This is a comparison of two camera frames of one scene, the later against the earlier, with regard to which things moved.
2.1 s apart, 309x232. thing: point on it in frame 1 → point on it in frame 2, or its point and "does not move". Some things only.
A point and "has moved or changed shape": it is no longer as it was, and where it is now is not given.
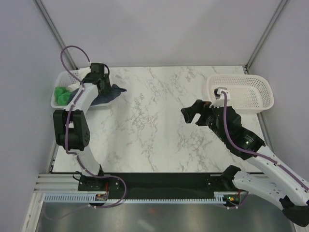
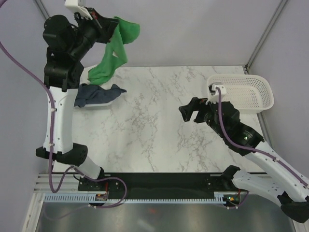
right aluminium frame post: x=256 y=50 does not move
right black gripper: x=199 y=107 does not move
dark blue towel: x=100 y=99 does not move
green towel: x=62 y=95 has moved or changed shape
